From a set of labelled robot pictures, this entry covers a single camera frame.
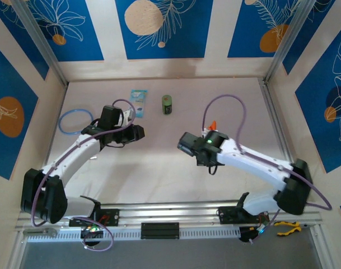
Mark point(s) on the orange square paper sheet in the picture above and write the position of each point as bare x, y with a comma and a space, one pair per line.
212, 126

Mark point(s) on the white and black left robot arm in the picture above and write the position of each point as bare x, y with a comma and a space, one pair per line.
75, 157

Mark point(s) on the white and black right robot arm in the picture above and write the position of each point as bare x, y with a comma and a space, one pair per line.
251, 162

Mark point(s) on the blue wet wipes packet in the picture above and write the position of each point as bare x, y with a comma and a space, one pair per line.
139, 96

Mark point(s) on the green cylindrical can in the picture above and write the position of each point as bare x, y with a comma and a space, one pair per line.
167, 105

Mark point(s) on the blue stethoscope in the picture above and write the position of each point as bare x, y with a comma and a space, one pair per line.
60, 124

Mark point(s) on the black controller board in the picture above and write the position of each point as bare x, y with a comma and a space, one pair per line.
91, 234
245, 234

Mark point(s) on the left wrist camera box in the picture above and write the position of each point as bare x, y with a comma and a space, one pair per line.
128, 115

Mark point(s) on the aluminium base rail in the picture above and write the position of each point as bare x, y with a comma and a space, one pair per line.
170, 213

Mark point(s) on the aluminium table side rail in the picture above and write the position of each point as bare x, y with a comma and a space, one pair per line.
272, 112

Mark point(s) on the black block on rail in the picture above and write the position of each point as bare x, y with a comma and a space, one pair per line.
159, 231

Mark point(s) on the aluminium frame post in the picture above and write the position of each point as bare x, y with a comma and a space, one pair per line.
287, 39
40, 39

